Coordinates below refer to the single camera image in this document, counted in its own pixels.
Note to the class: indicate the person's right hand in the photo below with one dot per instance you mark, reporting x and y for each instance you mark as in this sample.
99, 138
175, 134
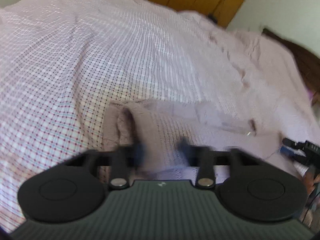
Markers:
310, 180

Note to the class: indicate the pink checkered bed cover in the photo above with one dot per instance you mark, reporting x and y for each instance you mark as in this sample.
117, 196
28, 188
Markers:
63, 61

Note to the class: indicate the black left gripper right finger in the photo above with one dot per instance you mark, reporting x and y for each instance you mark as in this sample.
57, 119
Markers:
246, 186

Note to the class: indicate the dark wooden headboard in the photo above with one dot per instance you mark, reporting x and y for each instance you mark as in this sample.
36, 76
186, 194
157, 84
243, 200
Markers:
307, 62

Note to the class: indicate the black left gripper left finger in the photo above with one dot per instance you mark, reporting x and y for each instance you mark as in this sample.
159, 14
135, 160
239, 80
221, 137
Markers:
77, 187

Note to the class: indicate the pink knitted small garment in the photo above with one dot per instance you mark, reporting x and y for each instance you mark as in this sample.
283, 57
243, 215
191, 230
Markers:
160, 125

